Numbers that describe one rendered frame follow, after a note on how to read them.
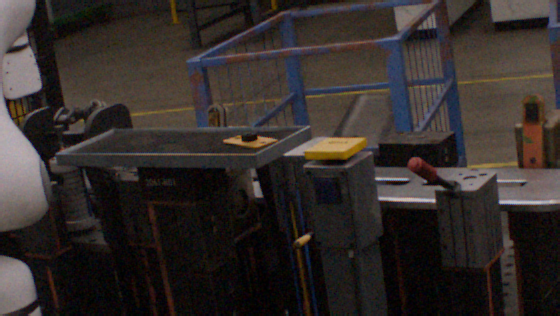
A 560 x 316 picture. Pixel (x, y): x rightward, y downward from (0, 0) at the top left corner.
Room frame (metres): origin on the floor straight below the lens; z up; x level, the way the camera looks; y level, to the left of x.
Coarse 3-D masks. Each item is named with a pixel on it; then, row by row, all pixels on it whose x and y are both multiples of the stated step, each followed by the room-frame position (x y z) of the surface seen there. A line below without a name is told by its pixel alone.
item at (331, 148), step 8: (320, 144) 1.31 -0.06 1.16; (328, 144) 1.30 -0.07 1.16; (336, 144) 1.29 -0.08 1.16; (344, 144) 1.29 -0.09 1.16; (352, 144) 1.28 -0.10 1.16; (360, 144) 1.29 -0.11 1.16; (312, 152) 1.28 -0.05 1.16; (320, 152) 1.27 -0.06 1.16; (328, 152) 1.27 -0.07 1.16; (336, 152) 1.26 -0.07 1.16; (344, 152) 1.25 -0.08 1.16; (352, 152) 1.27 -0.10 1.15; (328, 160) 1.29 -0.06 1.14; (336, 160) 1.28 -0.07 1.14; (344, 160) 1.28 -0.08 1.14
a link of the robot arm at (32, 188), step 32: (0, 0) 1.60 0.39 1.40; (32, 0) 1.65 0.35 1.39; (0, 32) 1.58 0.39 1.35; (0, 64) 1.55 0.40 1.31; (0, 96) 1.49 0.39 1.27; (0, 128) 1.40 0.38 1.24; (0, 160) 1.35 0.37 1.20; (32, 160) 1.37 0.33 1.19; (0, 192) 1.33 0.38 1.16; (32, 192) 1.34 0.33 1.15; (0, 224) 1.34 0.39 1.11; (32, 224) 1.37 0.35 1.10
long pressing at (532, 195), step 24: (384, 168) 1.72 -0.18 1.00; (408, 168) 1.70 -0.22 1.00; (456, 168) 1.65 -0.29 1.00; (480, 168) 1.62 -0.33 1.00; (504, 168) 1.60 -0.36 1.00; (528, 168) 1.57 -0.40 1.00; (552, 168) 1.56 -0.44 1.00; (384, 192) 1.58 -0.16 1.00; (408, 192) 1.56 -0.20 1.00; (432, 192) 1.54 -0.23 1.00; (504, 192) 1.47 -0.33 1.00; (528, 192) 1.45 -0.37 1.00; (552, 192) 1.43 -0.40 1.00
